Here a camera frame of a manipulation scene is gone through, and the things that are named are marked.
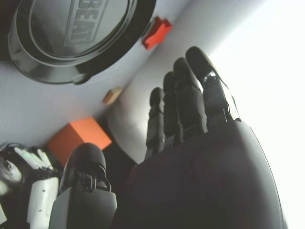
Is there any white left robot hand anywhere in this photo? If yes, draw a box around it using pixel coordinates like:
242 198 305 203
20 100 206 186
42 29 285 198
47 46 288 229

